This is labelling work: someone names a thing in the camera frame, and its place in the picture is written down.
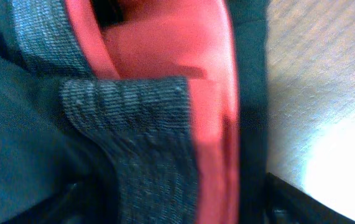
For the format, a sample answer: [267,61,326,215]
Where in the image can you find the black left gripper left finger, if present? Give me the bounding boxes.
[2,182,103,224]

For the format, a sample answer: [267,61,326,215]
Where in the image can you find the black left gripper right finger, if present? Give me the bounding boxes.
[265,173,355,224]

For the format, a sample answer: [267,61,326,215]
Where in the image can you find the black leggings with red waistband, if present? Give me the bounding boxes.
[0,1,269,223]

